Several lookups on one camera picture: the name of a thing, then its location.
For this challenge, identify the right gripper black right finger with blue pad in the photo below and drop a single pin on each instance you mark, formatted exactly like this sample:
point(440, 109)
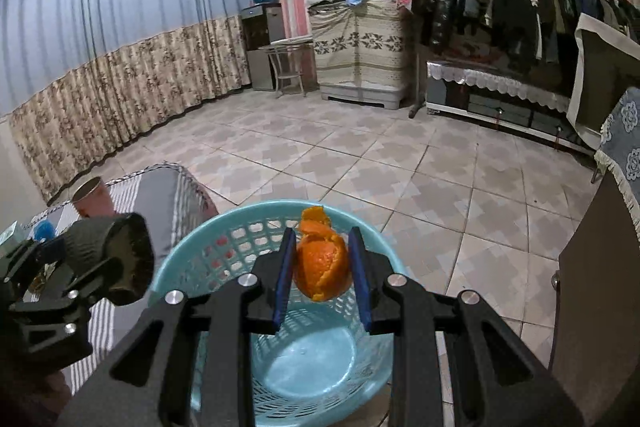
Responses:
point(495, 379)

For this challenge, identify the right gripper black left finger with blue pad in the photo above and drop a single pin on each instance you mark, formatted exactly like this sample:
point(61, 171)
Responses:
point(187, 360)

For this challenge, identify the orange peel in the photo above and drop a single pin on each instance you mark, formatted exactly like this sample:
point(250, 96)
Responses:
point(321, 269)

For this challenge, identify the teal tissue box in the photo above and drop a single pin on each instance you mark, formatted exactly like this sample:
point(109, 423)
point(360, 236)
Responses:
point(11, 238)

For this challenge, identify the pink cup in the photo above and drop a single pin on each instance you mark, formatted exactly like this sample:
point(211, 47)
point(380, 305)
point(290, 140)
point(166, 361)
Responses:
point(92, 199)

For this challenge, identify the dark wooden cabinet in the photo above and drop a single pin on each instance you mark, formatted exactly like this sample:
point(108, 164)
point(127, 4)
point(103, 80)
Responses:
point(595, 354)

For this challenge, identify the light blue plastic basket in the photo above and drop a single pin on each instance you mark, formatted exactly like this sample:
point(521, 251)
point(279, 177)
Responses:
point(322, 365)

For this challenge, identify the grey striped table cloth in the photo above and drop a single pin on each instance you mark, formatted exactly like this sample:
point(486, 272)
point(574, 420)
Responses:
point(172, 203)

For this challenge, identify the blue floral curtain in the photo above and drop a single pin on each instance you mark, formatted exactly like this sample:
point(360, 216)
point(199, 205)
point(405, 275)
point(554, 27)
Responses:
point(80, 79)

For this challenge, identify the blue patterned fringed cloth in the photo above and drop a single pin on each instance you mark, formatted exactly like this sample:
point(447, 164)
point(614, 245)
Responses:
point(619, 151)

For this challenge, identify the low bench with lace cover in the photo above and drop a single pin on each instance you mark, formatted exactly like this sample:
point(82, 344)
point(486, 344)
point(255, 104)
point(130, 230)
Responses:
point(503, 102)

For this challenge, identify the small metal stool table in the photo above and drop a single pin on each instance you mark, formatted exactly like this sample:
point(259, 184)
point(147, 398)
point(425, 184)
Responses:
point(286, 59)

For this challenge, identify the white framed dark screen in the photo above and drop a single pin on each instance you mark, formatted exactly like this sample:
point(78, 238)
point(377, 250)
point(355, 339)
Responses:
point(607, 65)

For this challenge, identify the grey water dispenser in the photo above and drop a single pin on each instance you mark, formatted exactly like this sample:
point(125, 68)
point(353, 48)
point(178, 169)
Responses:
point(262, 24)

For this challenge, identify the cloth covered cabinet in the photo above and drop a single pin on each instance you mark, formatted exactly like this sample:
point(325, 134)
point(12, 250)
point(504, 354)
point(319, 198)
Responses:
point(363, 54)

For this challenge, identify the clothes rack with dark clothes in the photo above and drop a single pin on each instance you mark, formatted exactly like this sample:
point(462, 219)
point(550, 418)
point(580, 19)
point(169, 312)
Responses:
point(524, 49)

